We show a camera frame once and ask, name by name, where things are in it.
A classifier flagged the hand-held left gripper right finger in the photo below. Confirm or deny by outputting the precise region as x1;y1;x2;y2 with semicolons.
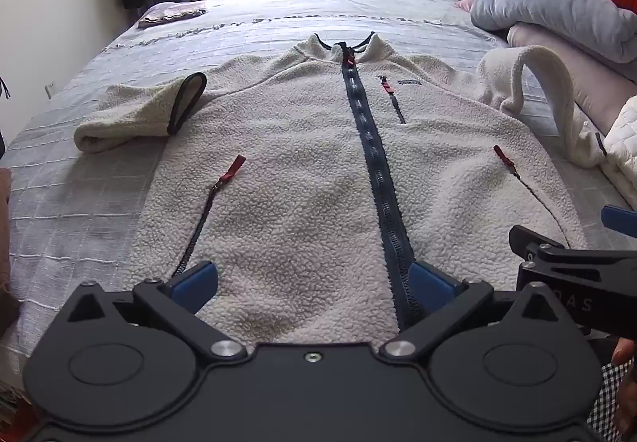
379;262;593;362

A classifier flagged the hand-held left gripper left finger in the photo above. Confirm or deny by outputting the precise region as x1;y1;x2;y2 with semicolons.
67;262;248;362

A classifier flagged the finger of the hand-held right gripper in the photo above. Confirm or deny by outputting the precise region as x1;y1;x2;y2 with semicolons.
601;205;637;240
508;225;569;262

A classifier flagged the cream fleece zip jacket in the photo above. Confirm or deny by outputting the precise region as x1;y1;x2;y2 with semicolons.
74;31;610;338

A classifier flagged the person's right hand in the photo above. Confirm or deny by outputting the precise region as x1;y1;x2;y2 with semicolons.
611;336;637;430

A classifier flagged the white quilted blanket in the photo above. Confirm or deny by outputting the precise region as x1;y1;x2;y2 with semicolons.
601;96;637;215

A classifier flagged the person's checkered clothing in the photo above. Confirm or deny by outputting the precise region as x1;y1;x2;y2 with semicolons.
586;362;624;442

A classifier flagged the pale pink pillow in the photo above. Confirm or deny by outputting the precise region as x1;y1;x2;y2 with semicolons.
506;23;637;137

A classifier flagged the grey checked bedspread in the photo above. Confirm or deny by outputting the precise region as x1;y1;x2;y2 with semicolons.
0;0;637;403

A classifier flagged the grey pillow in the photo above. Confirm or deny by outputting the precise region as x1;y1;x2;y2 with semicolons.
470;0;637;65

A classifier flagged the folded brown cloth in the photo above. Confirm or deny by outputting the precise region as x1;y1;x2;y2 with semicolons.
137;4;207;29

